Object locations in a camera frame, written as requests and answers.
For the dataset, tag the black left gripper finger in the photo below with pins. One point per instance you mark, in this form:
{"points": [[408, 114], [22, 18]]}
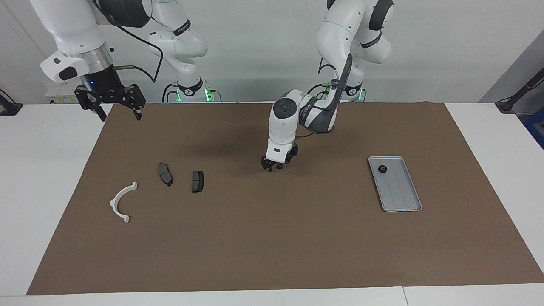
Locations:
{"points": [[287, 160], [267, 166]]}

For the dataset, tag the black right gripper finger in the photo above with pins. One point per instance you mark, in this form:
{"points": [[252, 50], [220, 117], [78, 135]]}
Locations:
{"points": [[102, 114], [137, 113]]}

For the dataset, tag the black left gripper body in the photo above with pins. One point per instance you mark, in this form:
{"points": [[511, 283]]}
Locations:
{"points": [[294, 152]]}

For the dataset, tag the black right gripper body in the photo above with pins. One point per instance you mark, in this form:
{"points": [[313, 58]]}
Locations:
{"points": [[106, 89]]}

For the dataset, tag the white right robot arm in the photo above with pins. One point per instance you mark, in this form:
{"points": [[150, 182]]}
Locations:
{"points": [[72, 25]]}

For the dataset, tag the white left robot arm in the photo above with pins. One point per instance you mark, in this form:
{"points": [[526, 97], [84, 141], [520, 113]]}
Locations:
{"points": [[282, 127]]}

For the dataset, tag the silver metal tray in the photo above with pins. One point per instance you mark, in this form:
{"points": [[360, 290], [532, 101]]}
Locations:
{"points": [[399, 191]]}

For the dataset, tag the white box yellow label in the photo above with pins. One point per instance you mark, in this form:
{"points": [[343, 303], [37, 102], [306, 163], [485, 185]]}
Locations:
{"points": [[59, 95]]}

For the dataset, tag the long dark brake pad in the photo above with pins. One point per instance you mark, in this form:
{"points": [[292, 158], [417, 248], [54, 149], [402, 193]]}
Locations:
{"points": [[165, 173]]}

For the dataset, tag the short dark brake pad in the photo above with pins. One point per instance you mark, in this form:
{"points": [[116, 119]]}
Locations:
{"points": [[197, 182]]}

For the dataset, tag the brown table mat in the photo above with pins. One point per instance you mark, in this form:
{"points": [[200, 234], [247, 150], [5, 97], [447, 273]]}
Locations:
{"points": [[272, 238]]}

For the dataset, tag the black table clamp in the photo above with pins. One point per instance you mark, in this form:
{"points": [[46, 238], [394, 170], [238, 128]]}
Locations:
{"points": [[8, 108]]}

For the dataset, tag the black angled stand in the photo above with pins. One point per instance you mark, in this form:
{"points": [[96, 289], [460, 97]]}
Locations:
{"points": [[510, 104]]}

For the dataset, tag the blue bin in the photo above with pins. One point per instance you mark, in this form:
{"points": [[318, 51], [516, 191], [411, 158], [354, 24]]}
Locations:
{"points": [[536, 127]]}

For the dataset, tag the white curved plastic bracket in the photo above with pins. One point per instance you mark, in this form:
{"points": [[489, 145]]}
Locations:
{"points": [[115, 198]]}

